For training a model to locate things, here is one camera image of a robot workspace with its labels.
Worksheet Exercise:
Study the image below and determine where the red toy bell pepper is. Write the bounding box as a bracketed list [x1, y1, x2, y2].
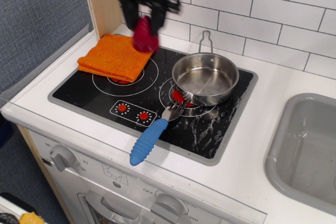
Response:
[132, 16, 159, 52]

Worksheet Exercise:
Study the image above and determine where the orange folded towel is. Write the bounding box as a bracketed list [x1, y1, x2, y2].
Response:
[77, 34, 153, 82]

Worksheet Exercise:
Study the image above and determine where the black toy stove top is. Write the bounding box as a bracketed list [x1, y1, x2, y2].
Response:
[48, 49, 257, 166]

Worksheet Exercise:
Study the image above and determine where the left red stove button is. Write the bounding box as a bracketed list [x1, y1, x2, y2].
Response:
[117, 104, 128, 113]

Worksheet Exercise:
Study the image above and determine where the red stove button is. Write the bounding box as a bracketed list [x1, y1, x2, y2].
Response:
[117, 104, 128, 113]
[139, 112, 149, 121]

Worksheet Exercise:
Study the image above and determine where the right red stove button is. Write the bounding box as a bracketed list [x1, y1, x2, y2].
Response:
[139, 112, 149, 121]

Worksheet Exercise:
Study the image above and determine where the light wooden side panel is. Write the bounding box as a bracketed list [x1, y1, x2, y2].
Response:
[87, 0, 122, 39]

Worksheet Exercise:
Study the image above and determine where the stainless steel pan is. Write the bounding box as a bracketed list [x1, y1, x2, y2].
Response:
[172, 30, 239, 106]

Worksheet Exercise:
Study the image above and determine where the left grey oven knob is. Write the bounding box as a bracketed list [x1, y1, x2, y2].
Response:
[50, 145, 76, 172]

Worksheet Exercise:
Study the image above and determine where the grey oven knob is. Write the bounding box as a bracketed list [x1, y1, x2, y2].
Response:
[151, 194, 185, 223]
[50, 145, 76, 172]

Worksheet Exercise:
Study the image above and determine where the right grey oven knob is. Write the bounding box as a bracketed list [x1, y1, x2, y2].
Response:
[151, 194, 185, 223]

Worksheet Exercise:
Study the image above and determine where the grey toy sink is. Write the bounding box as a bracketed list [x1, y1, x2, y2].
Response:
[265, 93, 335, 215]

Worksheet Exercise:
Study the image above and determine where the yellow black object bottom left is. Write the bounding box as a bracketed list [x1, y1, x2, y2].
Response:
[1, 212, 46, 224]

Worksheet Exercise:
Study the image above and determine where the blue handled fork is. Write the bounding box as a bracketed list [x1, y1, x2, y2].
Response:
[130, 100, 186, 166]

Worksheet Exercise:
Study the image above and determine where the grey oven door handle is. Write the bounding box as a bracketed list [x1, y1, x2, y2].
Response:
[83, 190, 148, 223]

